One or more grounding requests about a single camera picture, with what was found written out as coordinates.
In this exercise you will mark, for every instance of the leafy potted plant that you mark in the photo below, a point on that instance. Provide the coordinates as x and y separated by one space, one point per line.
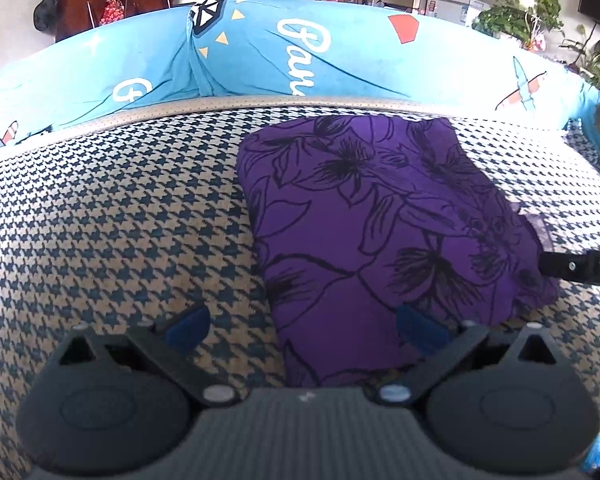
520 10

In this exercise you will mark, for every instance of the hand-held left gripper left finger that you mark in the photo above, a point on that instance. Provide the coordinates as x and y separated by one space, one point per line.
187 327

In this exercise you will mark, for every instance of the red floral cloth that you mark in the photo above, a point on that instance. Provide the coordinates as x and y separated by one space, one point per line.
112 12

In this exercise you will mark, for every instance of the purple floral garment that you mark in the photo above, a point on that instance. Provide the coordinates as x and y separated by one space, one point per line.
355 210

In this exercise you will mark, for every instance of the white chest freezer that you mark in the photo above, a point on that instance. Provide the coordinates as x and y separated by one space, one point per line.
452 7

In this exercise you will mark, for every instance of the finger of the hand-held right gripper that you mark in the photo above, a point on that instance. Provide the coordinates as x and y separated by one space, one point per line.
560 265

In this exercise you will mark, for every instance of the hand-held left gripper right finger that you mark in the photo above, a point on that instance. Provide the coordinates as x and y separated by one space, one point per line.
420 330

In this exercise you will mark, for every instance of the broad-leaf potted plant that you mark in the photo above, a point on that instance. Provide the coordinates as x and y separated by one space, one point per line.
595 65

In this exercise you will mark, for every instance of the blue printed sofa backrest cover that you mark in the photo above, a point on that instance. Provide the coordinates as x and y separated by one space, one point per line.
355 60

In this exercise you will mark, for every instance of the blue plastic bag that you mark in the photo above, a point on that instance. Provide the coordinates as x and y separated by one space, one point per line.
595 455

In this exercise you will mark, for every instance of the houndstooth sofa seat cover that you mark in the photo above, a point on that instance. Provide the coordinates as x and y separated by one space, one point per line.
130 220

